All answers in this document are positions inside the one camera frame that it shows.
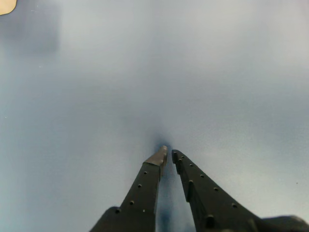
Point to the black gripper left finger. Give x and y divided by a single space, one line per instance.
140 193

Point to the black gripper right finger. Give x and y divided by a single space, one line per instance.
212 205

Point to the beige box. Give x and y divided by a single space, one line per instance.
6 6

